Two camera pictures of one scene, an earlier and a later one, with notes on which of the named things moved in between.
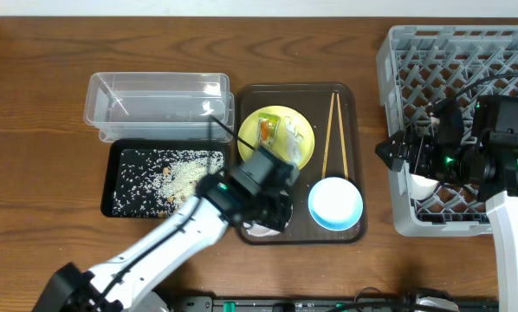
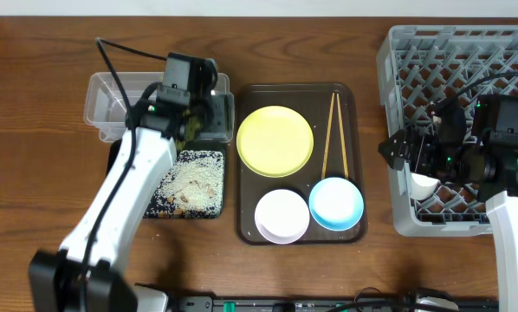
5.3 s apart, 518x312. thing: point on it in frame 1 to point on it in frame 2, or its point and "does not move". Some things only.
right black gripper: (425, 142) does not move
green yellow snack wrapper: (267, 127) to (192, 125)
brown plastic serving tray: (320, 127) does not move
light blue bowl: (335, 204) does not move
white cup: (422, 187) does not move
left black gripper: (278, 212) to (218, 118)
